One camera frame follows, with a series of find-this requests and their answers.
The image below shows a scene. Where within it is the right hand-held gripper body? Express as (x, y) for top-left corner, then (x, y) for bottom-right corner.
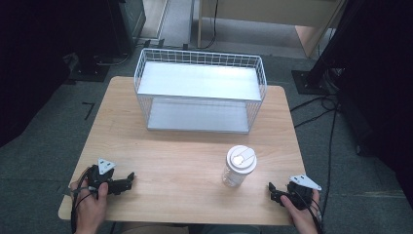
(282, 174), (322, 211)

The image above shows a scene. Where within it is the long black floor cable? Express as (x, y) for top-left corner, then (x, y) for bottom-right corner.
(319, 103), (340, 215)

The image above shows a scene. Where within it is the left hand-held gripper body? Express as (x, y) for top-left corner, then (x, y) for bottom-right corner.
(86, 157), (119, 196)

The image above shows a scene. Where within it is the white wire shelf rack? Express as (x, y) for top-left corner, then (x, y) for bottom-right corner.
(133, 48), (268, 135)

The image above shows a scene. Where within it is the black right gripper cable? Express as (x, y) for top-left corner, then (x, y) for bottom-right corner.
(300, 189), (326, 234)

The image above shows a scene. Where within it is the black stand with base plate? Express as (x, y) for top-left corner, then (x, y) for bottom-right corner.
(290, 0), (358, 97)

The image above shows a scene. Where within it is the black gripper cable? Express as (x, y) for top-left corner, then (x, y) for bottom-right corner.
(300, 189), (326, 234)
(69, 166), (98, 234)

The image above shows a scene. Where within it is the dark stand base plate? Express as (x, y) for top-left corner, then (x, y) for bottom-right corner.
(66, 53), (113, 83)

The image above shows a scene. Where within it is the light wooden furniture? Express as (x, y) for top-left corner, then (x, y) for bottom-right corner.
(196, 0), (347, 59)

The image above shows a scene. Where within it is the black hanging cable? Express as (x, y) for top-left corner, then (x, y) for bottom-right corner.
(194, 0), (219, 51)

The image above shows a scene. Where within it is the person's right hand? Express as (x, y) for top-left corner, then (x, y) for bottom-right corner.
(280, 189), (321, 234)

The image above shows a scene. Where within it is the clear bottle with white lid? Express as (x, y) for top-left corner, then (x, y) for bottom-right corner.
(221, 144), (258, 188)

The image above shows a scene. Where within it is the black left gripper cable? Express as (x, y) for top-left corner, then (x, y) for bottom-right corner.
(69, 166), (98, 234)

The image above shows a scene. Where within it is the person's left hand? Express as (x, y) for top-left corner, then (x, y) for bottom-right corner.
(69, 179), (109, 234)

